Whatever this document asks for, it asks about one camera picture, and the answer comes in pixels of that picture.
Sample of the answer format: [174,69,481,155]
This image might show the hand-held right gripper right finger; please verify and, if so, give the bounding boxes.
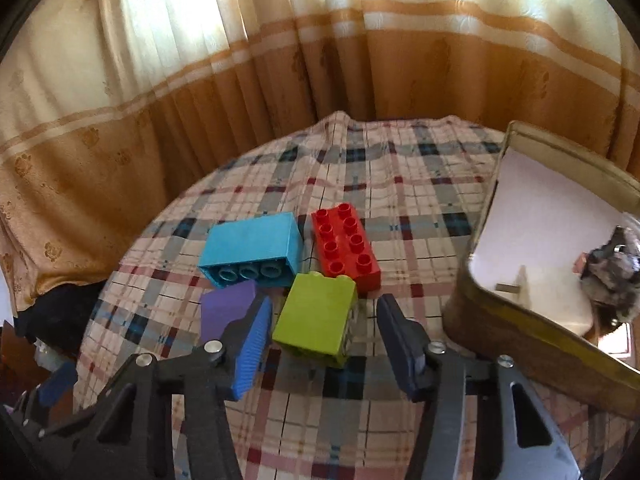
[376,295,583,480]

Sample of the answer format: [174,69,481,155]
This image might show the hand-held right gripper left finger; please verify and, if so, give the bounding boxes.
[45,295,274,480]

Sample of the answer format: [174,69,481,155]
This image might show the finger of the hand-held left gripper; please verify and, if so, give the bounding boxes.
[15,360,79,433]

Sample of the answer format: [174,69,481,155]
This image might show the purple toy block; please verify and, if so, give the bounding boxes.
[200,280,261,346]

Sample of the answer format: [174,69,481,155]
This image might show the green toy block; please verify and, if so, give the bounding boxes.
[271,271,358,370]

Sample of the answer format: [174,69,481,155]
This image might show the teal toy block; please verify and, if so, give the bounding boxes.
[197,211,303,289]

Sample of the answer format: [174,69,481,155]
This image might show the red toy block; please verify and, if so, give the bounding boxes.
[311,202,382,293]

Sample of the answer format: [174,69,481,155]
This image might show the gold tin box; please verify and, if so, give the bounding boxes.
[442,120,640,418]

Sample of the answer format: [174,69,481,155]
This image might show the grey cloth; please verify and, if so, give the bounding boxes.
[580,225,640,321]

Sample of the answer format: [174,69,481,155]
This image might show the brown wooden furniture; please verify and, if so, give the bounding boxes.
[0,320,41,406]

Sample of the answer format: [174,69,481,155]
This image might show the white paper liner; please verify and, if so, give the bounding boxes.
[472,150,640,336]

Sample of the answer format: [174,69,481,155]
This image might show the plaid tablecloth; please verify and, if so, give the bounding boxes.
[75,110,626,480]

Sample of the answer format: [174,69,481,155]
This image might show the cream and orange curtain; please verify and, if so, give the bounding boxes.
[0,0,640,311]

